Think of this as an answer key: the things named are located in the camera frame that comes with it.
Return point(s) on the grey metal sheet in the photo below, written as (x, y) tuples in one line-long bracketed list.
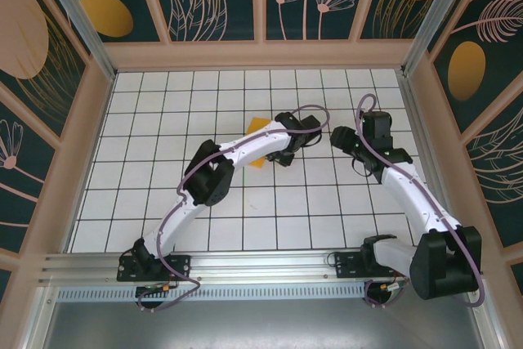
[(261, 324)]

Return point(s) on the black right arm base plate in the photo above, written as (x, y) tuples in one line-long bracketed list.
[(347, 265)]

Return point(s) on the long aluminium mounting rail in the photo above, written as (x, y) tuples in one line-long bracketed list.
[(261, 263)]

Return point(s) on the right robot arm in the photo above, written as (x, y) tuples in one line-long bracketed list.
[(441, 267)]

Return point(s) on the aluminium side rail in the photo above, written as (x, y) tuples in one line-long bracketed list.
[(414, 120)]

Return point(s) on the aluminium corner post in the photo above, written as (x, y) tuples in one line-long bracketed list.
[(77, 18), (436, 18)]

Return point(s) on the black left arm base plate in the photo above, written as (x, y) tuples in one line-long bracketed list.
[(181, 267)]

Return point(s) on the orange square paper sheet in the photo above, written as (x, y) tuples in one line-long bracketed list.
[(259, 124)]

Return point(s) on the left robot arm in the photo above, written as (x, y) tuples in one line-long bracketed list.
[(253, 148)]

